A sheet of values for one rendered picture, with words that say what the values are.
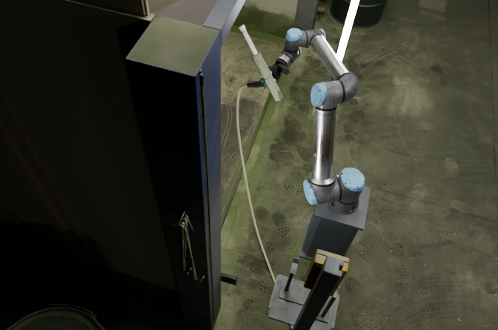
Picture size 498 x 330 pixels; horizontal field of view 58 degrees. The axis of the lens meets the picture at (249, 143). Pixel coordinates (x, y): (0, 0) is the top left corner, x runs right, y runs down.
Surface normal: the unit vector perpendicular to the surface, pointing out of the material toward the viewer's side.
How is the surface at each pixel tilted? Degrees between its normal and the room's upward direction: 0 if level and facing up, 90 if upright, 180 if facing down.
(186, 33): 0
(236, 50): 0
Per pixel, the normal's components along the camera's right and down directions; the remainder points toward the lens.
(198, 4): 0.25, -0.54
